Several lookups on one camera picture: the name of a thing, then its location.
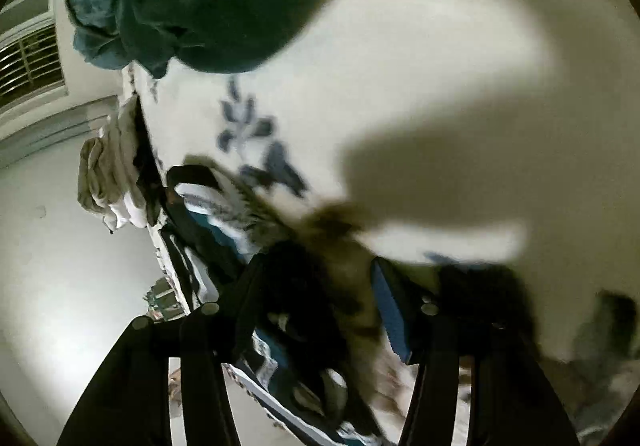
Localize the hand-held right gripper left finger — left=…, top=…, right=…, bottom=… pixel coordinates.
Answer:
left=57, top=250, right=283, bottom=446

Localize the dark grey cloth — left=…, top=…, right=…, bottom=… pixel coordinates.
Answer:
left=570, top=290, right=640, bottom=437

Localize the dark patterned small garment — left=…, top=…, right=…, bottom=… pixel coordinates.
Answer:
left=240, top=203, right=416, bottom=446

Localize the beige clothes pile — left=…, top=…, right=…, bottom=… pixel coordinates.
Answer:
left=76, top=96, right=166, bottom=233

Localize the white floral bed sheet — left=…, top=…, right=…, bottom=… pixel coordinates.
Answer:
left=119, top=0, right=640, bottom=379

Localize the white blue striped cloth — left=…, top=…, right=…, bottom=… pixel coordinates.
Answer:
left=160, top=165, right=286, bottom=317

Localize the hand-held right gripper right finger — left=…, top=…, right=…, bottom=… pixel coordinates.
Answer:
left=371, top=258, right=582, bottom=446

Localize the window with blinds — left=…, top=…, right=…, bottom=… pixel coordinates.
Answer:
left=0, top=0, right=68, bottom=114

